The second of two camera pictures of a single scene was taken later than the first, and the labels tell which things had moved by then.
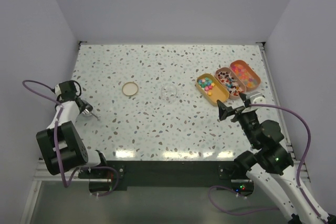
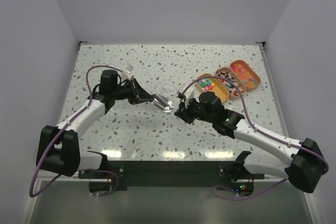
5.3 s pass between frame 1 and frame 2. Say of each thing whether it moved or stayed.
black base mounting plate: stayed
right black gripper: moved
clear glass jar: stayed
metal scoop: moved
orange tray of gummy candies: stayed
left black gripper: moved
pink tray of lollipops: stayed
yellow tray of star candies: stayed
